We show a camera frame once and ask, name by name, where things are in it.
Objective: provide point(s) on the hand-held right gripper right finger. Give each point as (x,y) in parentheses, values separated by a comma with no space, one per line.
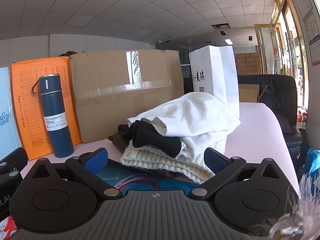
(215,162)

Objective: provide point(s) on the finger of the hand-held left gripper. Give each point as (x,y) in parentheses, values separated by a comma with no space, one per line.
(17,157)

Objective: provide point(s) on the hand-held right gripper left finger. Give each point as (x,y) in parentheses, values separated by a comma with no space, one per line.
(96,161)

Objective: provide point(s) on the white and black t-shirt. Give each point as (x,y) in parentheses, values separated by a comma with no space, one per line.
(200,120)

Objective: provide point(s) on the dark brown cloth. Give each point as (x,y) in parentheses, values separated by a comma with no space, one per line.
(117,142)

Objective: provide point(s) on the large light blue carton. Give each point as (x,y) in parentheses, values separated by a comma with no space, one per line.
(7,120)

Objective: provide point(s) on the colourful desk mat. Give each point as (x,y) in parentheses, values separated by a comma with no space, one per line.
(140,182)

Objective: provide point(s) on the orange cardboard box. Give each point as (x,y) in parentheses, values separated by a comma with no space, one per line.
(27,105)

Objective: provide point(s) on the cream knit sweater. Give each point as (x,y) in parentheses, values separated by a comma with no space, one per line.
(155,160)

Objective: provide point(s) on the dark blue vacuum bottle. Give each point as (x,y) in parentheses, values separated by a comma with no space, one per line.
(56,110)

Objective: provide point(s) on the brown cardboard box with tape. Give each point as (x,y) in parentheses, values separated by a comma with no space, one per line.
(112,100)

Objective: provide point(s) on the white paper bag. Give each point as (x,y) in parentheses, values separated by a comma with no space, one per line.
(212,75)

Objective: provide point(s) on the grey fur tuft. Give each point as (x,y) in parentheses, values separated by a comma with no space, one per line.
(287,220)

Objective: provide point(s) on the black office chair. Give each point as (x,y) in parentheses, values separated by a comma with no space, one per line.
(277,92)

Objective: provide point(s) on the blue plastic bag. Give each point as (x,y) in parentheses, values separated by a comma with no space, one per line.
(313,162)

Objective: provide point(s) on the stack of small cardboard boxes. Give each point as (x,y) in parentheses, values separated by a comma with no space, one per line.
(248,63)

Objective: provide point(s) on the gold framed glass door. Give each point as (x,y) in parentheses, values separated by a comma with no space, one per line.
(268,47)

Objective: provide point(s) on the blue wall poster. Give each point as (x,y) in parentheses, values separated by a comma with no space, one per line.
(315,52)

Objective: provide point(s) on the white wall notice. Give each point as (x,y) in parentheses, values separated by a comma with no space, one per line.
(303,0)

